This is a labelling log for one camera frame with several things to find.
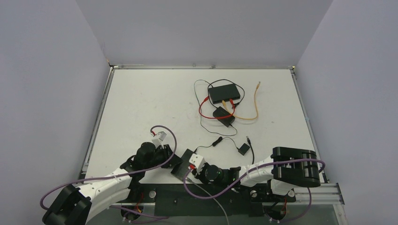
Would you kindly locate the black Mercury switch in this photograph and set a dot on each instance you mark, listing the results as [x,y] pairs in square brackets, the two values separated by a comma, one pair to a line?
[223,93]

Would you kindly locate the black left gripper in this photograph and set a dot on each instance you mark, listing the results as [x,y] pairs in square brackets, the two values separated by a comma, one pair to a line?
[166,152]

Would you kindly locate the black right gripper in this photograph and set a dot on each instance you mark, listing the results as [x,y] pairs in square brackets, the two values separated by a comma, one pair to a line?
[189,167]

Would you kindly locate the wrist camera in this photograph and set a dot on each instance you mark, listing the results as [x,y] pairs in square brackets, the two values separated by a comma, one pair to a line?
[198,162]
[158,138]

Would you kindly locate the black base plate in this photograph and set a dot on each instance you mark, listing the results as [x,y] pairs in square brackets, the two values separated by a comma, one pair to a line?
[173,200]

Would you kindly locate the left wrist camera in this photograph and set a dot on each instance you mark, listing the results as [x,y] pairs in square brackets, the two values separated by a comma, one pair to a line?
[158,138]

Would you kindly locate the small black wall plug adapter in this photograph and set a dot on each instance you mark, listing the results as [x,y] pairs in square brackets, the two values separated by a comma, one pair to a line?
[243,149]

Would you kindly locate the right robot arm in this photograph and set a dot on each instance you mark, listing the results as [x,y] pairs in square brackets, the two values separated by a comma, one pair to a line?
[285,169]

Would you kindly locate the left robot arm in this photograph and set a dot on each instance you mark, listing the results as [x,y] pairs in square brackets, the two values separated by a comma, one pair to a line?
[78,205]

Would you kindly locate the ribbed black network switch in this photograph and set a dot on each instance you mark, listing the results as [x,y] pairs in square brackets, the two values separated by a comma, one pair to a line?
[181,169]

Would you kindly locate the black power brick adapter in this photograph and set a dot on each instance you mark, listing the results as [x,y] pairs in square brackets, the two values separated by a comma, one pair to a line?
[223,116]

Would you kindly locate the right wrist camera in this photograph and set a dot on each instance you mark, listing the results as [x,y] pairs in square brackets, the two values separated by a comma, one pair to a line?
[198,162]

